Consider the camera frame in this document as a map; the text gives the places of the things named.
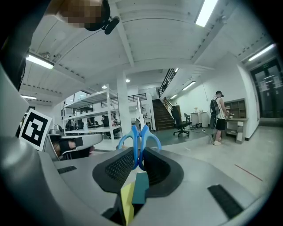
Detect dark staircase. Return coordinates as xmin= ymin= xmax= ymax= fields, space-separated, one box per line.
xmin=152 ymin=98 xmax=176 ymax=131

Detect white metal shelf rack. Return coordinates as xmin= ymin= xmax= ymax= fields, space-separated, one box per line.
xmin=62 ymin=83 xmax=122 ymax=145

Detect person's own body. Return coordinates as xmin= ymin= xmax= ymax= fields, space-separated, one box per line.
xmin=0 ymin=0 xmax=104 ymax=91

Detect dark teal box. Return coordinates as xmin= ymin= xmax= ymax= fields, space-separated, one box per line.
xmin=131 ymin=172 xmax=150 ymax=205

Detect wooden desk with shelves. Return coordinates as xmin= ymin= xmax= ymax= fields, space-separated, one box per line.
xmin=222 ymin=98 xmax=249 ymax=144

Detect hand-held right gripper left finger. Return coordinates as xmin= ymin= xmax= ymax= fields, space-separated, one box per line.
xmin=38 ymin=147 xmax=136 ymax=226

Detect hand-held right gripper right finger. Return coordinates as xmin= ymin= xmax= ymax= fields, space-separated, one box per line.
xmin=132 ymin=147 xmax=269 ymax=226

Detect black balcony railing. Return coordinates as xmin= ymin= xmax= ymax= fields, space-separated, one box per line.
xmin=158 ymin=68 xmax=180 ymax=98

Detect black double door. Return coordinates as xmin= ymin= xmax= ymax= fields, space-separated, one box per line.
xmin=249 ymin=57 xmax=283 ymax=121

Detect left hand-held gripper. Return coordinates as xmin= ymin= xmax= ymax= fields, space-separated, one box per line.
xmin=19 ymin=108 xmax=104 ymax=161

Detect black office chair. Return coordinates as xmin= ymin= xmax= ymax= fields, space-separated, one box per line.
xmin=171 ymin=105 xmax=191 ymax=138

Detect black head-mounted camera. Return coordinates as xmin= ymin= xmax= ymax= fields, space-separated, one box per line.
xmin=84 ymin=0 xmax=121 ymax=35

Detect person's left hand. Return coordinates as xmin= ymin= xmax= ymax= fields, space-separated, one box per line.
xmin=53 ymin=136 xmax=95 ymax=160

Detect white counter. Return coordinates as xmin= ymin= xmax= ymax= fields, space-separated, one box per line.
xmin=190 ymin=111 xmax=209 ymax=128

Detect white square pillar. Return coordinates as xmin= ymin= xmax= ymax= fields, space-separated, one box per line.
xmin=116 ymin=70 xmax=132 ymax=137

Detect ceiling tube lamp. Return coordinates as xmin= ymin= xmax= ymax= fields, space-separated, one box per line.
xmin=25 ymin=54 xmax=55 ymax=70
xmin=247 ymin=43 xmax=277 ymax=62
xmin=181 ymin=80 xmax=196 ymax=91
xmin=194 ymin=0 xmax=218 ymax=28

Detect blue handled scissors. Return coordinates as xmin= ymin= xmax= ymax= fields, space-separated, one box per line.
xmin=116 ymin=97 xmax=162 ymax=172

